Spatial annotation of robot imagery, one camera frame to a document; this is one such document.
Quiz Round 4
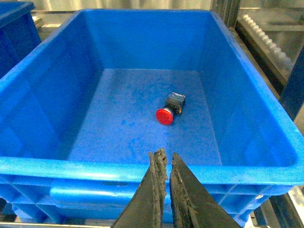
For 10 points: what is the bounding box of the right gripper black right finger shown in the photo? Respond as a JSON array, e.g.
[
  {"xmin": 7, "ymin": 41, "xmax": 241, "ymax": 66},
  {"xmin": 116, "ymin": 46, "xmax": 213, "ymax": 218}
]
[{"xmin": 170, "ymin": 153, "xmax": 240, "ymax": 228}]

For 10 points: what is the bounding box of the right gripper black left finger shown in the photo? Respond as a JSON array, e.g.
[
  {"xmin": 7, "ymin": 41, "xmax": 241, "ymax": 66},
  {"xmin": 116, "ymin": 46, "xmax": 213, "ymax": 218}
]
[{"xmin": 111, "ymin": 148, "xmax": 168, "ymax": 228}]

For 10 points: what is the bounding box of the red mushroom push button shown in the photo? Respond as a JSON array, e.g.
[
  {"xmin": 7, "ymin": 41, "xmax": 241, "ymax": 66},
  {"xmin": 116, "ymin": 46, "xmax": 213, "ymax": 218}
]
[{"xmin": 155, "ymin": 92, "xmax": 186, "ymax": 125}]

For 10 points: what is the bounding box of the blue target plastic bin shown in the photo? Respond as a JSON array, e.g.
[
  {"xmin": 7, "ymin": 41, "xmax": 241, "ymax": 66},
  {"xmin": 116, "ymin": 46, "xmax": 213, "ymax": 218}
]
[{"xmin": 0, "ymin": 9, "xmax": 304, "ymax": 225}]

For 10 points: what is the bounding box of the white roller conveyor strip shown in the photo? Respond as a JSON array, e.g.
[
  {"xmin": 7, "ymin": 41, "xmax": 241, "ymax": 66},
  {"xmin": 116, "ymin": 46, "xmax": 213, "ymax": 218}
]
[{"xmin": 241, "ymin": 14, "xmax": 294, "ymax": 71}]

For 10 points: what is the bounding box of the blue middle plastic bin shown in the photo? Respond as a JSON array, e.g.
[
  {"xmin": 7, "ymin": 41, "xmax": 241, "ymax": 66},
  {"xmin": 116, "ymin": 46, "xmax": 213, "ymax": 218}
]
[{"xmin": 0, "ymin": 1, "xmax": 41, "ymax": 77}]

